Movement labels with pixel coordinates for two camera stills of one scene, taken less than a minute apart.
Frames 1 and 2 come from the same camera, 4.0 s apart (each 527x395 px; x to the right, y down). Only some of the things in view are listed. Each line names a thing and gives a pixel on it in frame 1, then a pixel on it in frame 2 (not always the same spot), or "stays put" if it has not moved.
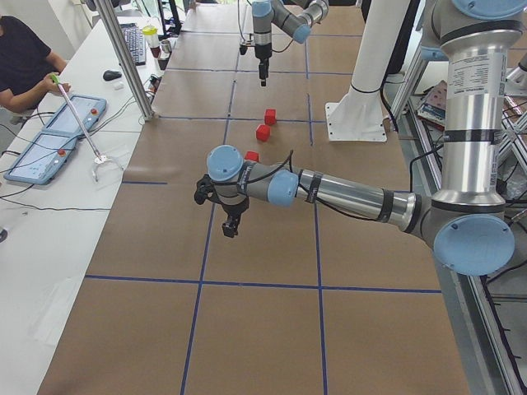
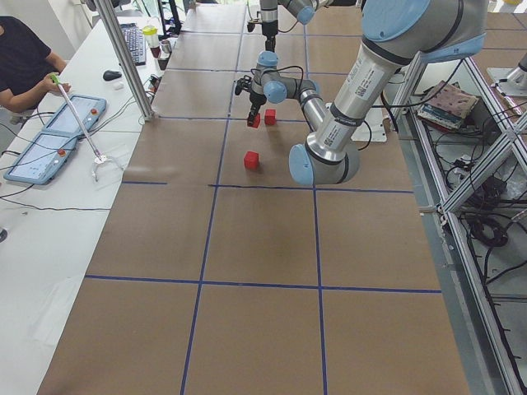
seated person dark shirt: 28,67 stays put
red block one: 252,155 stays put
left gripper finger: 228,230 -> 251,113
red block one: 263,132 -> 256,120
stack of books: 432,107 stays put
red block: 270,117 stays put
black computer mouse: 109,75 stays put
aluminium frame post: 106,7 stays put
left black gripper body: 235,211 -> 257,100
